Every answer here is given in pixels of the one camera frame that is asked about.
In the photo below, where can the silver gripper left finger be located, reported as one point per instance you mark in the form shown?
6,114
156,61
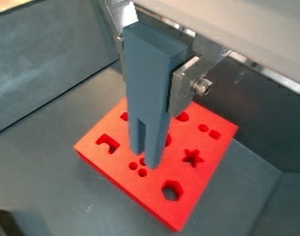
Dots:
120,14

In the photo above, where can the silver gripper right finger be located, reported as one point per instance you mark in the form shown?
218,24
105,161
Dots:
190,79

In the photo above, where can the blue double-square peg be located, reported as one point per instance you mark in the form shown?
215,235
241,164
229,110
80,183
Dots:
152,55

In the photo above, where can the red shape-sorting board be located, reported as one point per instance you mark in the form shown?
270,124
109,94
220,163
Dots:
170,189

